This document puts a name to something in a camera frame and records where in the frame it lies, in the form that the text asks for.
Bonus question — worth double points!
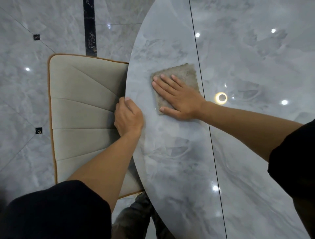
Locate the person's left hand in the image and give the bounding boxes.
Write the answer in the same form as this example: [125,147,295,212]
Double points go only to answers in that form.
[114,97,145,137]

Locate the person's right hand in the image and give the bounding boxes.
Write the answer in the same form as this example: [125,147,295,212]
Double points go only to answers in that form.
[152,74,207,121]

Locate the grey-brown cleaning cloth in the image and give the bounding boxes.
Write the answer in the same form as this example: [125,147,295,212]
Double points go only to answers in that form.
[151,63,201,116]

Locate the person's left forearm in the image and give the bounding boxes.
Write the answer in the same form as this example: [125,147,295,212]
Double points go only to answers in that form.
[67,130,144,214]

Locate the person's right forearm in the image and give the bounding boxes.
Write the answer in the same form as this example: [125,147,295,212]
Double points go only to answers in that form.
[199,101,304,163]

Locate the beige upholstered chair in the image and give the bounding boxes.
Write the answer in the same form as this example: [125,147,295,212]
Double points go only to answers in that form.
[47,54,146,199]

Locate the grey trousers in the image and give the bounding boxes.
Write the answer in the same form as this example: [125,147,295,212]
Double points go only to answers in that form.
[112,192,176,239]

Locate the black shirt sleeve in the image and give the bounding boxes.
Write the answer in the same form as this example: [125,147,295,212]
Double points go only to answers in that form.
[0,180,113,239]
[267,119,315,238]

